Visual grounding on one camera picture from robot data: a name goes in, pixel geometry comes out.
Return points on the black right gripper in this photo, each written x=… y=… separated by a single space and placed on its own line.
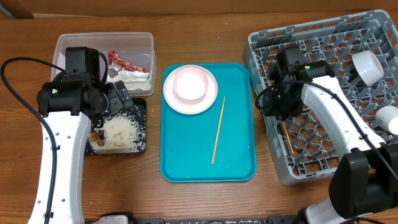
x=273 y=108

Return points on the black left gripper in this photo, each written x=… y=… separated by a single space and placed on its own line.
x=119 y=100

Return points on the white tissue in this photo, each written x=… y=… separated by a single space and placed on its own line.
x=133 y=79

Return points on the pile of rice grains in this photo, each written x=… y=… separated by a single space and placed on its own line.
x=119 y=133

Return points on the red snack wrapper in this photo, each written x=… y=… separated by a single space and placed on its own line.
x=117 y=63

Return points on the wooden chopstick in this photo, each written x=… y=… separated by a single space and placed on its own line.
x=288 y=138
x=218 y=132

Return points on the brown food scrap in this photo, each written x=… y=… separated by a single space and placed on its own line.
x=95 y=137

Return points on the large white plate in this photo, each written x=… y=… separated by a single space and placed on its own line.
x=185 y=106

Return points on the small pink plate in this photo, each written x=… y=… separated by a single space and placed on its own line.
x=190 y=83

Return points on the grey bowl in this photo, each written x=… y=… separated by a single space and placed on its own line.
x=368 y=67

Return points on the small white cup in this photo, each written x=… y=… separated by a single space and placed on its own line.
x=388 y=116

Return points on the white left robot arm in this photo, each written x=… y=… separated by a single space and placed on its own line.
x=70 y=110

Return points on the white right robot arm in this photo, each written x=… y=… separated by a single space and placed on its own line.
x=366 y=178

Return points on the grey dishwasher rack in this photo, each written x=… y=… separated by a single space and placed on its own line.
x=334 y=41

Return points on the black plastic tray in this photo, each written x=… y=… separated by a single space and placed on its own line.
x=140 y=124

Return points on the clear plastic bin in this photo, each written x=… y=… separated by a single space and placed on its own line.
x=136 y=48

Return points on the teal plastic tray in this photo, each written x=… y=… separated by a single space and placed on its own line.
x=187 y=140

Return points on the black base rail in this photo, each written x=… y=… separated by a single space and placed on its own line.
x=273 y=219

